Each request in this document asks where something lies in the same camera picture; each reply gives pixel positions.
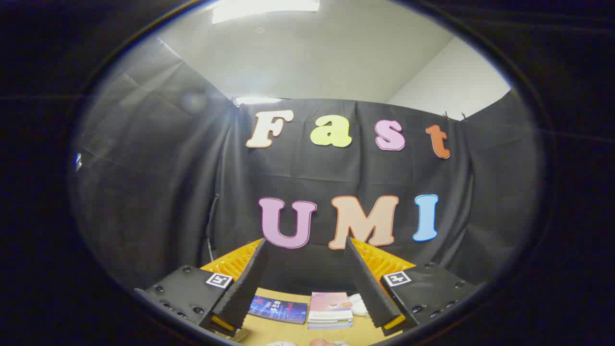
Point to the pink cover book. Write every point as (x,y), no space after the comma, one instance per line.
(331,302)

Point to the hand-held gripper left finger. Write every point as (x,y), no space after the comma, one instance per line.
(245,288)

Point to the white fluffy ball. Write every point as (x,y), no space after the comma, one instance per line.
(358,305)

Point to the pale blue cover book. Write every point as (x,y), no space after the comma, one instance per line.
(329,327)

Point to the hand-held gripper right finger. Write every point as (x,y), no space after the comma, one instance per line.
(367,288)

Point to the white book with yellow tab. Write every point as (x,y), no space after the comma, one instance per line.
(329,321)

